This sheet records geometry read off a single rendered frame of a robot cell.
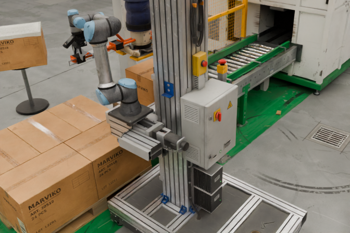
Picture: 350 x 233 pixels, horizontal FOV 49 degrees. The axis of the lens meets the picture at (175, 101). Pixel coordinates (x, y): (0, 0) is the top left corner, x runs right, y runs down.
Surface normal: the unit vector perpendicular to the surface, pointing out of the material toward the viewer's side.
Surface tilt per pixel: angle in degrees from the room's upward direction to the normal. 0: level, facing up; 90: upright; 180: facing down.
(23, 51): 90
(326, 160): 0
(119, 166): 90
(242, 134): 0
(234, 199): 0
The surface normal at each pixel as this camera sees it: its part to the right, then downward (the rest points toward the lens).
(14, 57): 0.28, 0.46
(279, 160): -0.04, -0.87
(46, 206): 0.73, 0.31
